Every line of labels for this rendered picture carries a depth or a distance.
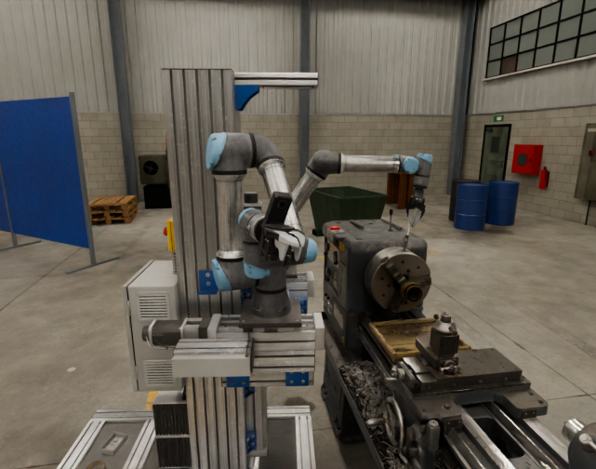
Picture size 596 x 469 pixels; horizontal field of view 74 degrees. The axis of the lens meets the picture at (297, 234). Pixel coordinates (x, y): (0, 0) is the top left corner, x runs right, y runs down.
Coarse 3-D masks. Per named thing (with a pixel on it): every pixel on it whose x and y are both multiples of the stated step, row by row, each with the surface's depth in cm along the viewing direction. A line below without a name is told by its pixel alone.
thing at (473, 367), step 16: (464, 352) 156; (480, 352) 156; (496, 352) 156; (416, 368) 144; (432, 368) 144; (464, 368) 144; (480, 368) 144; (496, 368) 144; (512, 368) 144; (416, 384) 141; (432, 384) 139; (448, 384) 140; (464, 384) 141; (480, 384) 142
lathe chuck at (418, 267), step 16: (384, 256) 198; (400, 256) 194; (416, 256) 196; (368, 272) 202; (384, 272) 195; (416, 272) 198; (368, 288) 203; (384, 288) 197; (384, 304) 199; (416, 304) 202
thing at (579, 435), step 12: (576, 420) 98; (564, 432) 98; (576, 432) 96; (588, 432) 91; (576, 444) 91; (588, 444) 88; (576, 456) 91; (588, 456) 88; (576, 468) 91; (588, 468) 88
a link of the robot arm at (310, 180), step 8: (312, 168) 193; (304, 176) 197; (312, 176) 194; (320, 176) 193; (304, 184) 196; (312, 184) 196; (296, 192) 198; (304, 192) 197; (296, 200) 198; (304, 200) 199
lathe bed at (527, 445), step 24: (408, 312) 219; (384, 360) 182; (480, 408) 143; (504, 408) 143; (456, 432) 128; (480, 432) 128; (504, 432) 133; (528, 432) 131; (456, 456) 133; (480, 456) 121; (504, 456) 118; (528, 456) 122; (552, 456) 121
